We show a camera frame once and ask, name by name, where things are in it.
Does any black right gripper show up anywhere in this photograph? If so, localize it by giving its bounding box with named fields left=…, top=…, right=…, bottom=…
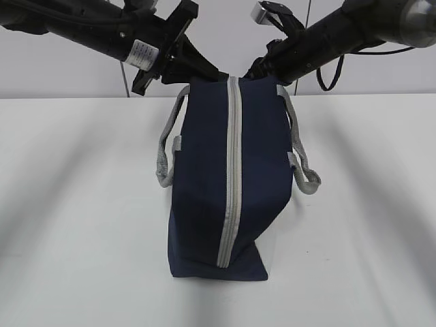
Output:
left=247, top=37, right=290, bottom=82

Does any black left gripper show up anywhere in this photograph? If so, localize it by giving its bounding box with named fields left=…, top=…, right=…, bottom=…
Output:
left=131, top=1, right=220, bottom=95

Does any navy blue lunch bag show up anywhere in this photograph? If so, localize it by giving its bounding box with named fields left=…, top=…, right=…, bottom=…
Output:
left=156, top=76, right=321, bottom=281

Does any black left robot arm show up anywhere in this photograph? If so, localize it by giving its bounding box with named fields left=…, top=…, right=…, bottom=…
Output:
left=1, top=1, right=225, bottom=95

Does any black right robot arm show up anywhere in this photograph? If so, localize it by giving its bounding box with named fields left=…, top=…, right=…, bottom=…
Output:
left=245, top=1, right=435, bottom=85

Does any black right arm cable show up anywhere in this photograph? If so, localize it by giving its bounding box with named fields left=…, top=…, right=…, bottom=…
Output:
left=315, top=44, right=420, bottom=92

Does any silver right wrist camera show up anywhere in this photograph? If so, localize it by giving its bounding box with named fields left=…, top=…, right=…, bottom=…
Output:
left=251, top=1, right=293, bottom=25

